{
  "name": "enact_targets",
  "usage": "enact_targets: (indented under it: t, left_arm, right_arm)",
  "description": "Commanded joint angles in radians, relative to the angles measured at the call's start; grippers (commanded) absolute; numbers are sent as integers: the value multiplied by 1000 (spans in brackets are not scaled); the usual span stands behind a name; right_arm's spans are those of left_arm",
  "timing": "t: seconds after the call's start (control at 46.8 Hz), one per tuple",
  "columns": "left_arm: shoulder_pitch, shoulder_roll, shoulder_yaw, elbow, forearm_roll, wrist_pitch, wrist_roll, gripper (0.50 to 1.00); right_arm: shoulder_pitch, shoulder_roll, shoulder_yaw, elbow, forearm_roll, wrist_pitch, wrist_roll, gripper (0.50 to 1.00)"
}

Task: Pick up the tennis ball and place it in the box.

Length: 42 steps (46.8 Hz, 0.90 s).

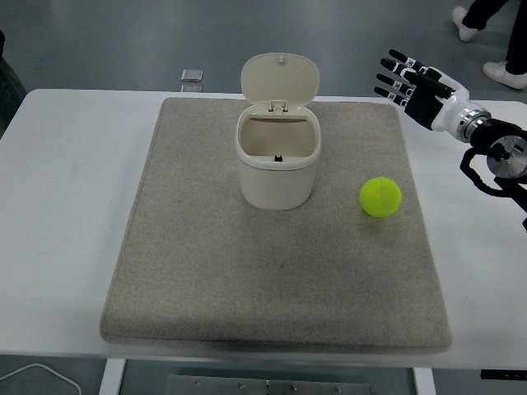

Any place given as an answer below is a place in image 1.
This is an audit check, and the black table control panel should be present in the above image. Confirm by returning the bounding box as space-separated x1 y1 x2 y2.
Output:
480 369 527 380

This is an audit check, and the dark bulky object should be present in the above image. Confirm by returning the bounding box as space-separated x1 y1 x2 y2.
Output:
0 28 28 139

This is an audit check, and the yellow-green tennis ball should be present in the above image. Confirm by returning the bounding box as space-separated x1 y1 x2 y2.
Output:
359 176 403 218

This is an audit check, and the beige fabric mat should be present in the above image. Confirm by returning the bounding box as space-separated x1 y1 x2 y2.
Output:
98 96 453 354

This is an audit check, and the cream lidded plastic bin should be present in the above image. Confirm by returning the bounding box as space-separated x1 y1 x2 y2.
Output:
234 52 321 211

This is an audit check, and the white table leg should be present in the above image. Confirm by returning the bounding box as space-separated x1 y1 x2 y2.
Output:
98 358 127 395
413 367 436 395

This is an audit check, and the grey metal plate with screws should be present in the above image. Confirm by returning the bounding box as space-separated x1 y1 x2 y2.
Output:
166 374 371 395

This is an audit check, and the person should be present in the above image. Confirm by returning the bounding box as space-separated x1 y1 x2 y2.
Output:
451 0 527 91

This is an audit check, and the white cable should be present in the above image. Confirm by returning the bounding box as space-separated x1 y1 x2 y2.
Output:
0 363 82 395

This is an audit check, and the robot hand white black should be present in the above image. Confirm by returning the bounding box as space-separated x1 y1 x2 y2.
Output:
372 49 474 134

